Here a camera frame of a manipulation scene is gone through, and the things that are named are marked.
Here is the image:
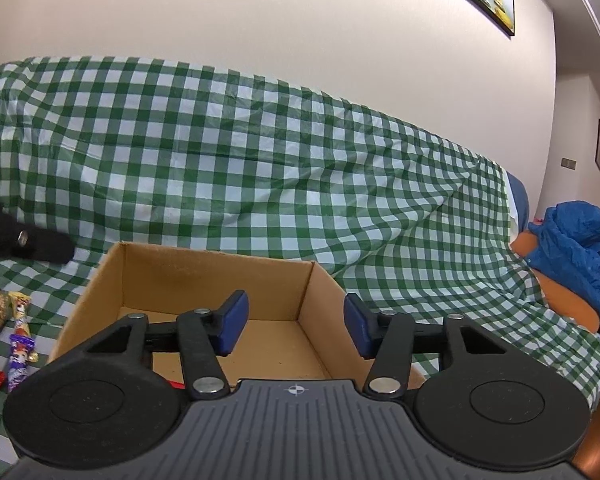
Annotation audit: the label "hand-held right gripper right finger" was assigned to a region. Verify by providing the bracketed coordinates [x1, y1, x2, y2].
[344, 294, 511, 396]

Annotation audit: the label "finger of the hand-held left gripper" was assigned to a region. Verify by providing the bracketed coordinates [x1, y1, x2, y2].
[0, 194, 74, 264]

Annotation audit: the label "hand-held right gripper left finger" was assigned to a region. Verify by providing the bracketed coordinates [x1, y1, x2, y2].
[82, 290, 251, 402]

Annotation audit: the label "brown cardboard box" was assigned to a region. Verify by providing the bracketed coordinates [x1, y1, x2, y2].
[47, 241, 426, 391]

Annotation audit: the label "yellow snack packet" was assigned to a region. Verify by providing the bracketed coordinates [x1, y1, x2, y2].
[8, 292, 33, 339]

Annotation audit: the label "purple snack packet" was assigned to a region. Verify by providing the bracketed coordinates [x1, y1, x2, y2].
[7, 334, 39, 392]

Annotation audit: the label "green white checked cloth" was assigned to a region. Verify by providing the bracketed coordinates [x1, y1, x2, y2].
[0, 55, 600, 480]

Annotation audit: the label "blue sofa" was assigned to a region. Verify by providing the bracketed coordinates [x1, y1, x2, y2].
[502, 170, 532, 233]

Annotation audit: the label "orange cushion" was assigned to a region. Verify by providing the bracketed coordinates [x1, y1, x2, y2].
[510, 229, 600, 334]

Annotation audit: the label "blue jacket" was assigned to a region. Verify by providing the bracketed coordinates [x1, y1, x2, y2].
[526, 201, 600, 335]

